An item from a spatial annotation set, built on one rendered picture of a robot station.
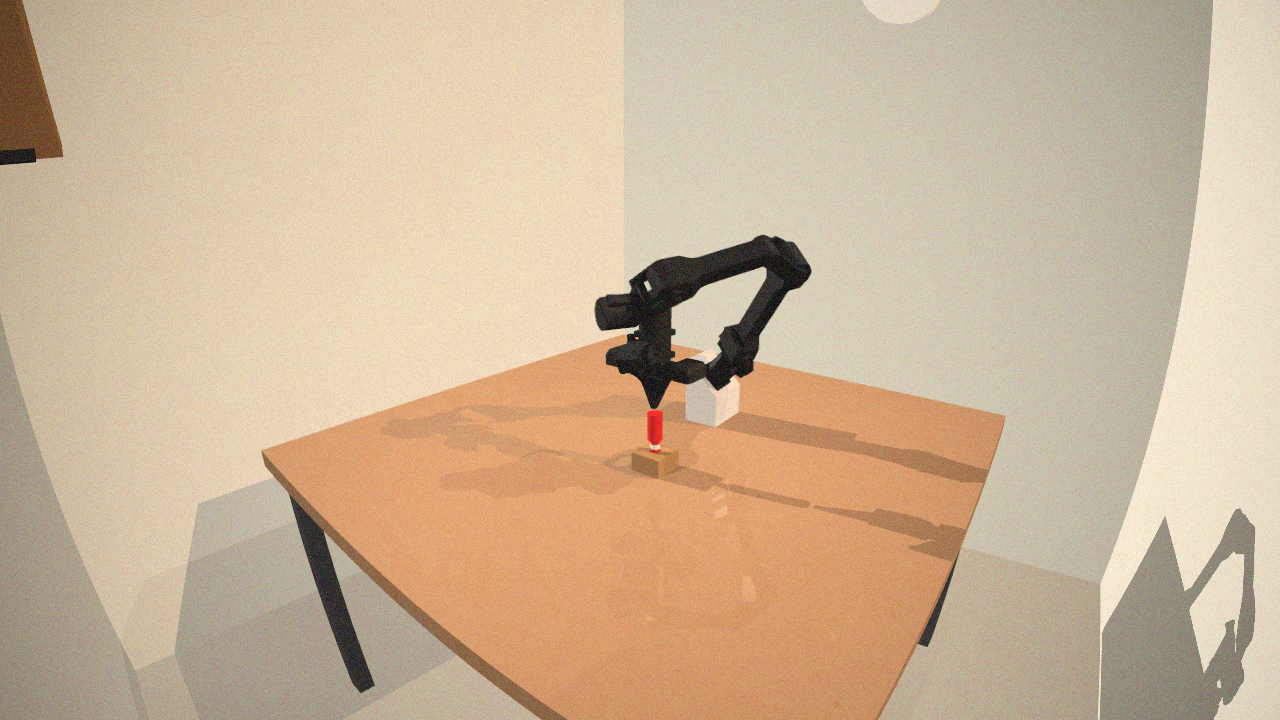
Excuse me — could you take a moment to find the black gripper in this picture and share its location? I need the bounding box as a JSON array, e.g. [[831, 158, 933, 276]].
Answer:
[[605, 324, 707, 409]]

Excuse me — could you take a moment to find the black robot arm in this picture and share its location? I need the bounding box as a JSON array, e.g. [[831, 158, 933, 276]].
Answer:
[[594, 234, 812, 391]]

